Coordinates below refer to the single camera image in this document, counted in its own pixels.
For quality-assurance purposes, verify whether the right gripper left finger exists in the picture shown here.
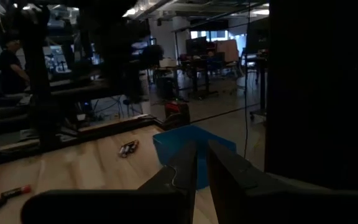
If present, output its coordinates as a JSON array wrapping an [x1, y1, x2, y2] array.
[[20, 141, 198, 224]]

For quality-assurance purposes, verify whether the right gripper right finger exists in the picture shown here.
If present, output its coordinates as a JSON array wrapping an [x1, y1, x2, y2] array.
[[206, 139, 358, 224]]

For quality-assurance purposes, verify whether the blue plastic bin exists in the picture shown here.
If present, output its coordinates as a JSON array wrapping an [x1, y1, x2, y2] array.
[[152, 124, 237, 190]]

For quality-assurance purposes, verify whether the copper-tipped dark battery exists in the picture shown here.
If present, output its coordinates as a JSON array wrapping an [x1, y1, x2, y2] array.
[[126, 139, 140, 154]]

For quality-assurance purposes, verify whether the small red-tipped black battery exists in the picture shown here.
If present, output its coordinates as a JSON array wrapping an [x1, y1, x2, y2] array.
[[0, 185, 32, 200]]

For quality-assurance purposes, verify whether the red black box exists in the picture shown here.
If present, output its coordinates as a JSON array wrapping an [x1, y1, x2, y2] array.
[[162, 101, 191, 131]]

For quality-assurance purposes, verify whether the black folding partition screen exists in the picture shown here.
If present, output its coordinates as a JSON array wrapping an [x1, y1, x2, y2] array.
[[265, 0, 358, 191]]

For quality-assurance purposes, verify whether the black background desk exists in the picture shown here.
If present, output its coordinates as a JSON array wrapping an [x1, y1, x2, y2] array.
[[178, 52, 245, 100]]

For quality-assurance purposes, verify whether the brown cardboard board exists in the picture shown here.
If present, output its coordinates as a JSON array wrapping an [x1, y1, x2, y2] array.
[[216, 39, 239, 63]]

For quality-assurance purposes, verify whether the person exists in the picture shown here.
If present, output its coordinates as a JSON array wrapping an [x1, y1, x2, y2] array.
[[0, 37, 30, 94]]

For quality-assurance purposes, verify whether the black hanging cable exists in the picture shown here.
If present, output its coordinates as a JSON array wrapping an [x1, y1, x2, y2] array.
[[242, 0, 251, 159]]

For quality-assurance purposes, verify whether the black metal table frame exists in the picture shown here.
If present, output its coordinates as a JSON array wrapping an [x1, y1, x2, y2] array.
[[0, 113, 167, 166]]

